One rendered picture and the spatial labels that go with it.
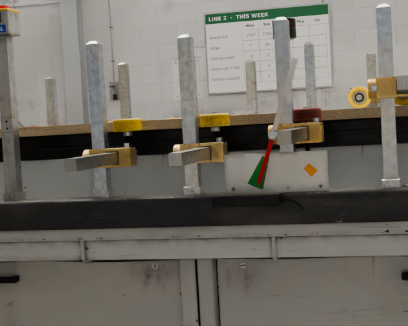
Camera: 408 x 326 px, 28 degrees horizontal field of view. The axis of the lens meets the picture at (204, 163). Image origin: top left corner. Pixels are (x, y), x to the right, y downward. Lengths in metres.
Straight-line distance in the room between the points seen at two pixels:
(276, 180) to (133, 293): 0.65
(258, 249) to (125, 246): 0.36
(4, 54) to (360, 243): 1.07
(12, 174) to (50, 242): 0.21
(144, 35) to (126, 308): 7.38
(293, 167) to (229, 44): 7.39
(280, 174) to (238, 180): 0.11
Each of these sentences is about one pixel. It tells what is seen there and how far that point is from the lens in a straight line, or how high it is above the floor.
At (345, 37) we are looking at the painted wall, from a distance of 9.23.
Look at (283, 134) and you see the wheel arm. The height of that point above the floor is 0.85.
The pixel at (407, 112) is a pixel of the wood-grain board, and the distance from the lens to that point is 2.19.
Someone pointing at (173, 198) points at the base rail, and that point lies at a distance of 2.09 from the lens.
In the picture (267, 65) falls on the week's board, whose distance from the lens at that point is 9.29.
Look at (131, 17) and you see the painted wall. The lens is 9.75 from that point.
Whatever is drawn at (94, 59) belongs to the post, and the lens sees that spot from 2.17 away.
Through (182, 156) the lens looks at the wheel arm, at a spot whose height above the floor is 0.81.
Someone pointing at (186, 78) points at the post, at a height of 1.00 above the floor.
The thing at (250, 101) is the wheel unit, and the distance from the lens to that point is 3.16.
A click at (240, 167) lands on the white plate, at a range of 2.06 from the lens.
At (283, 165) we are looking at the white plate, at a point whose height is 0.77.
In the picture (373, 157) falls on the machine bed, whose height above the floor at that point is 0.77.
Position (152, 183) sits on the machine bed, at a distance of 2.35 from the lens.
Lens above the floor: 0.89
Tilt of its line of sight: 3 degrees down
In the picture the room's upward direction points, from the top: 3 degrees counter-clockwise
